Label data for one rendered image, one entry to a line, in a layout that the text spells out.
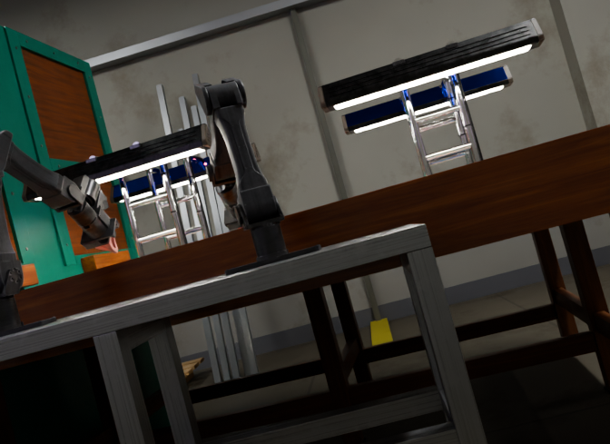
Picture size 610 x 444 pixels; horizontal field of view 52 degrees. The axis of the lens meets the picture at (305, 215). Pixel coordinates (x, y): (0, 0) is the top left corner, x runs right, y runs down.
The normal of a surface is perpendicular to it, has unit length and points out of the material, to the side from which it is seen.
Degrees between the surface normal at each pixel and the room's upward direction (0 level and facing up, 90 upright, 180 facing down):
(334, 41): 90
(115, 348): 90
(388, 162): 90
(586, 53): 90
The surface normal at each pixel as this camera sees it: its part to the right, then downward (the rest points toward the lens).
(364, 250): -0.09, -0.01
